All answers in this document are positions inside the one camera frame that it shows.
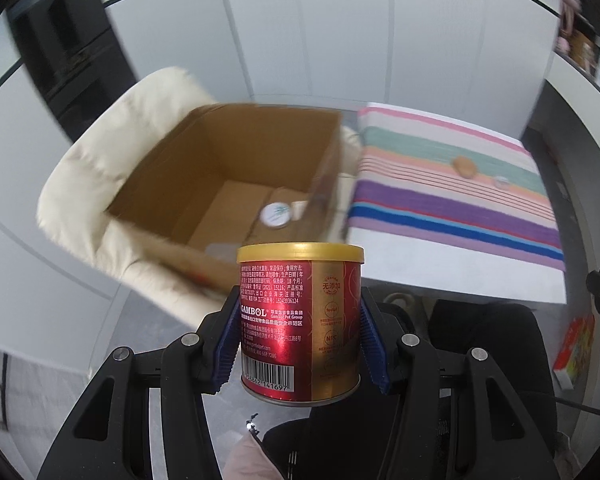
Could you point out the white round powder compact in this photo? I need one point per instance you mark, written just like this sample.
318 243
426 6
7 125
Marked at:
276 215

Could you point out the cream cushioned chair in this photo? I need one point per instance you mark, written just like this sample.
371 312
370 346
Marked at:
90 175

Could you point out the brown egg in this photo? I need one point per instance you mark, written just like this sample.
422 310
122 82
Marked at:
465 167

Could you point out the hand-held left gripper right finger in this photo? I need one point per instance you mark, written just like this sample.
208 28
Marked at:
372 355

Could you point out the striped colourful cloth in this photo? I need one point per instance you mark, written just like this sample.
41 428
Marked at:
445 215

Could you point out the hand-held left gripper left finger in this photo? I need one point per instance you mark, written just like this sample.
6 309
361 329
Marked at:
226 355

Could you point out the dark glass cabinet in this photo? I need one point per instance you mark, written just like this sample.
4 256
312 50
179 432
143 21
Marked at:
70 60

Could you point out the brown cardboard box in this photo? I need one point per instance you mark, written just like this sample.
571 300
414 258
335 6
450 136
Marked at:
220 160

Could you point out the red and gold can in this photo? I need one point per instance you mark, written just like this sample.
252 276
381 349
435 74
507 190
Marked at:
300 320

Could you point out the shelf of assorted items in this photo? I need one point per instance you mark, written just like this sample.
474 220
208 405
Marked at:
587 45

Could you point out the red and yellow box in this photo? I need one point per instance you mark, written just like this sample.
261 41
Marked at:
575 355

